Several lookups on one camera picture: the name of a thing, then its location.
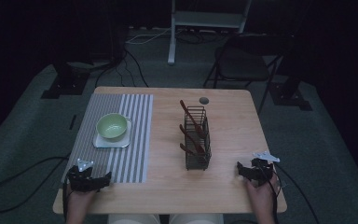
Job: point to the grey table grommet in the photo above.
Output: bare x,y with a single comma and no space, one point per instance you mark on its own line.
203,100

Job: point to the person's left hand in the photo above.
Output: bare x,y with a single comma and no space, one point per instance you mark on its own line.
80,200

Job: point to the white square plate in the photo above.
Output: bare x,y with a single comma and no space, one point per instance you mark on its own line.
108,143

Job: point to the white metal stand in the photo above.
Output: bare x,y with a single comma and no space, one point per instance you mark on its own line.
205,19

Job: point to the black stand base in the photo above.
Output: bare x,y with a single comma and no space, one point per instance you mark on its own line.
289,95
65,84

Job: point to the grey striped placemat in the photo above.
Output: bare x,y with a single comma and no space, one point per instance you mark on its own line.
136,140

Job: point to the person's right hand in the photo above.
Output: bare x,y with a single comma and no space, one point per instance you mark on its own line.
261,196

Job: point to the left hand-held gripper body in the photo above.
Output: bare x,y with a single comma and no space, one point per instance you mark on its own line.
80,179

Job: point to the black folding chair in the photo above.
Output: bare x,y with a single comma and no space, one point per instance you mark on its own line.
245,67

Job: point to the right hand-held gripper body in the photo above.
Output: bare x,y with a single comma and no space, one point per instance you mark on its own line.
261,171

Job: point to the long brown wooden utensil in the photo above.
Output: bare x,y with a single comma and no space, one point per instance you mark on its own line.
191,116

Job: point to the green bowl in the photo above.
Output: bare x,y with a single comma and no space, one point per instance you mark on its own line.
112,126

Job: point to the short brown wooden utensil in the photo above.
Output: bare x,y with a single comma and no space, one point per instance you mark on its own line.
186,149

